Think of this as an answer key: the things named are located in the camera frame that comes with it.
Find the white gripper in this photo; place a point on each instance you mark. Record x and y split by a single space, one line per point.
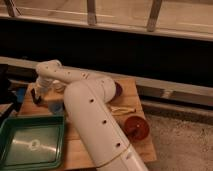
42 85

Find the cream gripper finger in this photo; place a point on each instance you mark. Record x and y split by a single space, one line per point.
121 110

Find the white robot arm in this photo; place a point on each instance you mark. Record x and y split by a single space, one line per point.
85 98

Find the purple bowl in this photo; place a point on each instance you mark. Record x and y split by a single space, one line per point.
118 90

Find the white paper cup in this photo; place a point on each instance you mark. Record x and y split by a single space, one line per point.
58 86

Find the blue round sponge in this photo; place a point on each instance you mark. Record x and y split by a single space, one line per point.
56 108

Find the red bowl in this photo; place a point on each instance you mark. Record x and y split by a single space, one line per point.
136 128

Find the green plastic tray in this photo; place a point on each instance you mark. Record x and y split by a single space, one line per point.
31 143

